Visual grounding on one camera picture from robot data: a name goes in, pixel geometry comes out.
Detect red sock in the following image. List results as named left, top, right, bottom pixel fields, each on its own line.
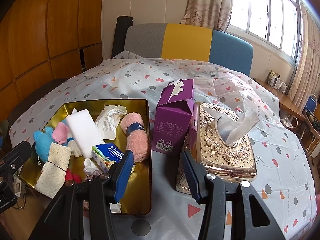
left=65, top=168, right=82, bottom=183

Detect cream mesh cloth bundle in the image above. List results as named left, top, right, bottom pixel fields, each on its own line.
left=34, top=143, right=72, bottom=199

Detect blue Tempo tissue pack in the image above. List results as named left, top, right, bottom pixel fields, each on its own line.
left=92, top=143, right=124, bottom=173

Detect blue pink plush toy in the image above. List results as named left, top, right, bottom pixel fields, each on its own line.
left=33, top=122, right=69, bottom=163

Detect white foam roll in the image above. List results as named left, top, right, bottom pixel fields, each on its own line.
left=65, top=108, right=105, bottom=159

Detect white wet wipe packet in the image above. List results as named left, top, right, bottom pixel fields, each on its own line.
left=94, top=105, right=127, bottom=140

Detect pink fuzzy sock roll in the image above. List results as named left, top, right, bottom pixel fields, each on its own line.
left=120, top=112, right=149, bottom=163

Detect white knit glove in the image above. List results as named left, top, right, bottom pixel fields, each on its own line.
left=67, top=133, right=82, bottom=157

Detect patterned plastic tablecloth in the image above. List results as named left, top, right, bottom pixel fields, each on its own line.
left=10, top=51, right=317, bottom=239

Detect gold metal tin tray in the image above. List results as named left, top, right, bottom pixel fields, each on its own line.
left=20, top=99, right=152, bottom=217

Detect ornate gold tissue box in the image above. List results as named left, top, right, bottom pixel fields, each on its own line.
left=182, top=102, right=257, bottom=182

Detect white basket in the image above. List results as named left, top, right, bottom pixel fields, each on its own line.
left=283, top=114, right=298, bottom=129

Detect purple tissue carton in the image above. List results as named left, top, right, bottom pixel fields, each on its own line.
left=151, top=79, right=194, bottom=155

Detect wooden side desk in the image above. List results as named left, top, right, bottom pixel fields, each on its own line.
left=253, top=78, right=305, bottom=121

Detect blue folding chair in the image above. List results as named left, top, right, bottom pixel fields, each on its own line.
left=303, top=94, right=319, bottom=139

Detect boxes on desk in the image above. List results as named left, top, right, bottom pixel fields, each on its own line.
left=267, top=71, right=287, bottom=94

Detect right beige curtain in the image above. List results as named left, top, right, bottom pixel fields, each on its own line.
left=288, top=7, right=319, bottom=110

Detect beige curtain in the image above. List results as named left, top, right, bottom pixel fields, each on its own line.
left=181, top=0, right=233, bottom=32
left=288, top=7, right=319, bottom=110

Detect wooden wardrobe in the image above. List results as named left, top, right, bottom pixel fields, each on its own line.
left=1, top=0, right=103, bottom=119

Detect grey yellow blue sofa back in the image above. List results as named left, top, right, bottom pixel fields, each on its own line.
left=124, top=23, right=253, bottom=76

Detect window with grille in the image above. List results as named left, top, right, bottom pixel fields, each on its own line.
left=229, top=0, right=302, bottom=66

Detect left beige curtain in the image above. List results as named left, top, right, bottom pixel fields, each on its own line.
left=181, top=0, right=233, bottom=32

